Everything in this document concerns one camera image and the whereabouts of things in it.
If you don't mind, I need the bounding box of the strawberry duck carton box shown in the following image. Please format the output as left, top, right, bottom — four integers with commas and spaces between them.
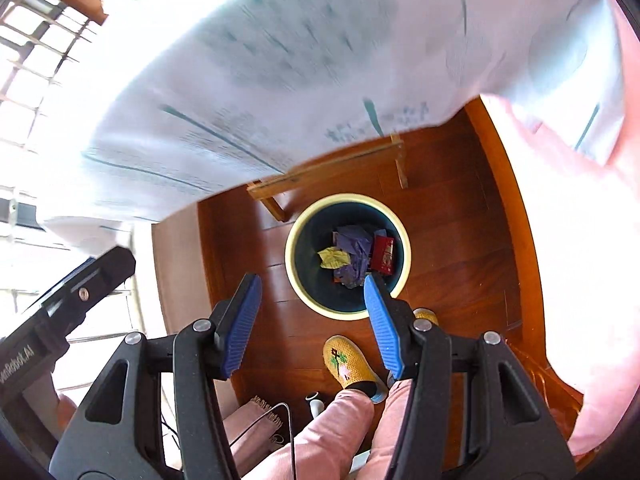
370, 230, 395, 275

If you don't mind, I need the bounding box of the yellow paper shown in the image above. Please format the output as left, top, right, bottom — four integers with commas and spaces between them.
318, 247, 350, 270

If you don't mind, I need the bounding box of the purple plastic bag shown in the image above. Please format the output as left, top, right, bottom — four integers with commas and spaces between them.
334, 226, 373, 289

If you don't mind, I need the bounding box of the yellow rim blue trash bin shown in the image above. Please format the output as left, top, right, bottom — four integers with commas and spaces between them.
285, 193, 412, 321

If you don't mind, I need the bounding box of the right yellow embroidered slipper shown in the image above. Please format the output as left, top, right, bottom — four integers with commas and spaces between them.
413, 308, 438, 325

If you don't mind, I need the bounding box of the yellow embroidered slipper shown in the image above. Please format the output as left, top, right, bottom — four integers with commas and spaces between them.
322, 335, 388, 404
413, 308, 438, 325

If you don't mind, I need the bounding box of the left yellow embroidered slipper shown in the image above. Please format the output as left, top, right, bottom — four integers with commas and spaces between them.
322, 335, 388, 404

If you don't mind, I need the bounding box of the left pink trouser leg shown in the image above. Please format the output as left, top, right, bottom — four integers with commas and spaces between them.
244, 389, 374, 479

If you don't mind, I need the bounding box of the pink trouser leg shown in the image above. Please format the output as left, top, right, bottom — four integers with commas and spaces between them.
356, 380, 412, 480
244, 389, 374, 479

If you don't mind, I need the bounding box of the right pink trouser leg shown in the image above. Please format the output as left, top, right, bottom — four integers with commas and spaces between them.
356, 380, 412, 480

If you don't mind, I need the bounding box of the pink bed sheet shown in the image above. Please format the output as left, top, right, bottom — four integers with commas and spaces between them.
482, 0, 639, 456

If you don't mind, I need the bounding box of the floral blue white tablecloth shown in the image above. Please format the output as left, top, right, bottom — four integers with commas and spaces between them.
37, 0, 625, 255

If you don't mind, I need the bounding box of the black cable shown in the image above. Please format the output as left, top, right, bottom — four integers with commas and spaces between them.
159, 401, 298, 480

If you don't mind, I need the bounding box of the window with dark frame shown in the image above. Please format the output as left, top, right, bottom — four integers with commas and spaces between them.
1, 0, 164, 400

